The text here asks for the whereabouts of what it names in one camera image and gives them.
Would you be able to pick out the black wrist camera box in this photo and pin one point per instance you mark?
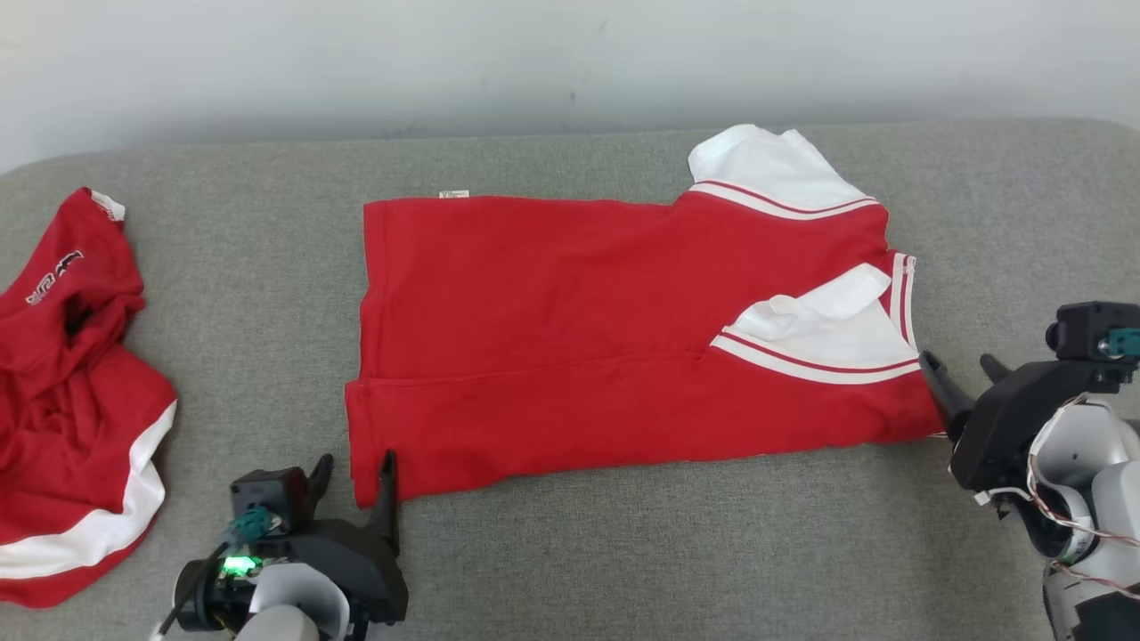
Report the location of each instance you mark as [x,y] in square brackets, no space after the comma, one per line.
[1082,329]
[276,494]

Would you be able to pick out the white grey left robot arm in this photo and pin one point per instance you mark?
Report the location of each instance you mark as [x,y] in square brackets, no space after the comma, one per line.
[298,605]

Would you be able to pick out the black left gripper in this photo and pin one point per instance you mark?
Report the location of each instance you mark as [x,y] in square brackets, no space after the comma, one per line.
[356,561]

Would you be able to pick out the red Bulls basketball jersey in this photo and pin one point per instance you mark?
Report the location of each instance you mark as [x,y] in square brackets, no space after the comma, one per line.
[579,338]

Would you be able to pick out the red shorts with white trim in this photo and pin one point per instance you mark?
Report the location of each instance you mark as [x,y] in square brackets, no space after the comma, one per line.
[71,427]

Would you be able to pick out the grey fabric sofa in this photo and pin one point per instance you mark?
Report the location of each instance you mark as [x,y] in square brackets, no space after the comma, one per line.
[623,561]

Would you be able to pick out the teal camera connector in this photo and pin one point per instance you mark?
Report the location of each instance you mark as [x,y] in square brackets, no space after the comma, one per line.
[1127,341]
[251,523]

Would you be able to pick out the teal left camera connector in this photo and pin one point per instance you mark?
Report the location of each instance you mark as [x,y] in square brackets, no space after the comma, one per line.
[251,523]

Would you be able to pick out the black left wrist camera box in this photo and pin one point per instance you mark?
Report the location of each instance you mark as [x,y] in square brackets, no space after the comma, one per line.
[276,494]

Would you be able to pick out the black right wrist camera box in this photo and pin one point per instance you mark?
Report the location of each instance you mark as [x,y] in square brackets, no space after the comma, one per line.
[1082,329]

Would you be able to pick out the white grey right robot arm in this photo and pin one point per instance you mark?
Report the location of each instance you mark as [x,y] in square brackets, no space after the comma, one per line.
[1104,481]

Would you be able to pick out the teal right camera connector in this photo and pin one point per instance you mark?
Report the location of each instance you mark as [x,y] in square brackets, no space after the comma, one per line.
[1127,341]

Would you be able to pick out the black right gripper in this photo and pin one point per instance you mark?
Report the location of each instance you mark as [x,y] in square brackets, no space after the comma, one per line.
[1006,427]

